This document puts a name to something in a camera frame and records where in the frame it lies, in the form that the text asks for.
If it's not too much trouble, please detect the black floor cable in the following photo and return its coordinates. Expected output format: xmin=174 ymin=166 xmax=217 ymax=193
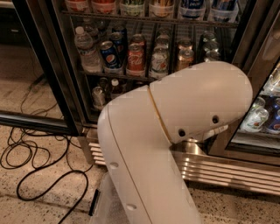
xmin=0 ymin=73 xmax=94 ymax=224

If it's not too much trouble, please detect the white green soda can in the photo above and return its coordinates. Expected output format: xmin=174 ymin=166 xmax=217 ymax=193
xmin=149 ymin=47 xmax=169 ymax=79

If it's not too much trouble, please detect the blue pepsi can behind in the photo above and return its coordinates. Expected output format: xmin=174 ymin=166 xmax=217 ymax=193
xmin=109 ymin=31 xmax=125 ymax=60

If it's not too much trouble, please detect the brown bottle white label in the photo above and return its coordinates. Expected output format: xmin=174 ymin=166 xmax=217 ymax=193
xmin=110 ymin=79 xmax=123 ymax=99

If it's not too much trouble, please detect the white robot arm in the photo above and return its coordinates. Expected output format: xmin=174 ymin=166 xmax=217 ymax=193
xmin=97 ymin=61 xmax=253 ymax=224

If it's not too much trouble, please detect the green silver soda can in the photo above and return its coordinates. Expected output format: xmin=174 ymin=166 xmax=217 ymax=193
xmin=204 ymin=52 xmax=221 ymax=62

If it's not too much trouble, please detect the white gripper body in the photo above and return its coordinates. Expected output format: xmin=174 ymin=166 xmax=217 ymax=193
xmin=191 ymin=125 xmax=228 ymax=143

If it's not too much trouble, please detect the open glass fridge door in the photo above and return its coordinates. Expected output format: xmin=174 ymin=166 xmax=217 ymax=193
xmin=0 ymin=0 xmax=81 ymax=136

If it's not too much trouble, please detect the red coca cola can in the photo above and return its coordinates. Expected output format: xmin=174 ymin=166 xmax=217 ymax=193
xmin=126 ymin=43 xmax=145 ymax=77

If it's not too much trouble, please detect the clear plastic storage bin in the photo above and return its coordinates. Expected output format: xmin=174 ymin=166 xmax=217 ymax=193
xmin=89 ymin=172 xmax=130 ymax=224

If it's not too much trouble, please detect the blue pepsi can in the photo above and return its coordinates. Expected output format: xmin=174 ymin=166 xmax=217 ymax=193
xmin=109 ymin=31 xmax=125 ymax=60
xmin=100 ymin=40 xmax=122 ymax=69

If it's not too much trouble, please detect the white green can right compartment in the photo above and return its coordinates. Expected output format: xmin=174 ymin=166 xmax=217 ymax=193
xmin=240 ymin=97 xmax=269 ymax=132

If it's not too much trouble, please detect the blue pepsi can front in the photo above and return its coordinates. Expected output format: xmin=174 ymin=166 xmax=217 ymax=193
xmin=100 ymin=40 xmax=122 ymax=69

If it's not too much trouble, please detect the blue can right compartment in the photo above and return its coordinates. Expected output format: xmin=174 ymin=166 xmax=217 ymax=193
xmin=264 ymin=97 xmax=280 ymax=134

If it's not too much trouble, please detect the large water bottle middle shelf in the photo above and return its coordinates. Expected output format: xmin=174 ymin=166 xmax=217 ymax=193
xmin=74 ymin=26 xmax=102 ymax=73

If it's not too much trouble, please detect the silver can bottom shelf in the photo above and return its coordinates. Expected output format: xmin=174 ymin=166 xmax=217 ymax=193
xmin=92 ymin=87 xmax=107 ymax=110

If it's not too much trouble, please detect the gold orange soda can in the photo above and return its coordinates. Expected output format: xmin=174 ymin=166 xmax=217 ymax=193
xmin=176 ymin=49 xmax=194 ymax=71

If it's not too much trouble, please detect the stainless steel fridge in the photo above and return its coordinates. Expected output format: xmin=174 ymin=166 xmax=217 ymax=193
xmin=12 ymin=0 xmax=280 ymax=194

